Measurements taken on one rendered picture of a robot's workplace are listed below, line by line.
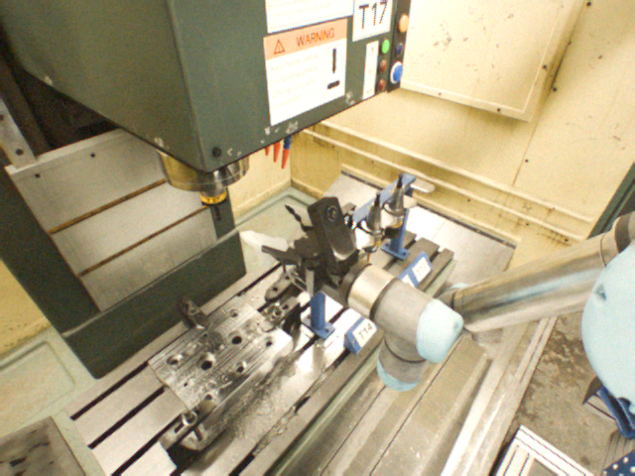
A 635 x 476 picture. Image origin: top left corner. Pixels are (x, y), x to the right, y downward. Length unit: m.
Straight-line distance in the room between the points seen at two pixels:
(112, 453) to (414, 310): 0.82
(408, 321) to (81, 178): 0.89
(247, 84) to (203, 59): 0.06
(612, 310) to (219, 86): 0.40
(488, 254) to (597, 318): 1.33
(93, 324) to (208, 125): 1.05
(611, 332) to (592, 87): 1.12
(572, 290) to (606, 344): 0.19
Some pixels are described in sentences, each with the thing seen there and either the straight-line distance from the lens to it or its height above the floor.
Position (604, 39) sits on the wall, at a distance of 1.35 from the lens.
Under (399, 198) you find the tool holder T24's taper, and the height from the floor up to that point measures 1.26.
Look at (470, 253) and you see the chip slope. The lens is 1.62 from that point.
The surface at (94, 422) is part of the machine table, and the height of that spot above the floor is 0.90.
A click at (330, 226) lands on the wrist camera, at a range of 0.53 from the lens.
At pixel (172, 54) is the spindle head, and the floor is 1.74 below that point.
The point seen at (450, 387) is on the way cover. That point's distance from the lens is 1.31.
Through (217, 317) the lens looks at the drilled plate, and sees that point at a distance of 1.10.
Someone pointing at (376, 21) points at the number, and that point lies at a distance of 0.65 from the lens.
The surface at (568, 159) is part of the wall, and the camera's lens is 1.45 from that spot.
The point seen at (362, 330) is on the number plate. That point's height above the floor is 0.94.
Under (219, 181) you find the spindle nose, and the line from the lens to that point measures 0.66.
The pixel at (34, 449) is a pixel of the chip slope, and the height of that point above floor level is 0.66.
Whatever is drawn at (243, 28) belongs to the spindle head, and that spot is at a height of 1.75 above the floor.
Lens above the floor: 1.84
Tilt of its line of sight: 40 degrees down
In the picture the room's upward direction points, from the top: 1 degrees clockwise
